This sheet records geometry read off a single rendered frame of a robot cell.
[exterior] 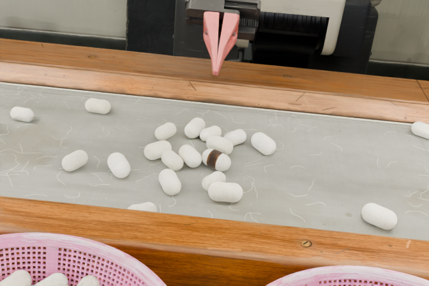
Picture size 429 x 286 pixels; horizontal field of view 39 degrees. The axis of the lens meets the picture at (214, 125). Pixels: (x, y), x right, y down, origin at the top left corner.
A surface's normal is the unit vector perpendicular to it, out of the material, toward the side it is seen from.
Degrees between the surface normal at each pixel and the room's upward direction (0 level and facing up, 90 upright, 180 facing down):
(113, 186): 0
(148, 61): 0
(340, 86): 0
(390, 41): 88
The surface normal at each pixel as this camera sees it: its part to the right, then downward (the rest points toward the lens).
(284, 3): -0.04, 0.58
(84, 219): 0.08, -0.88
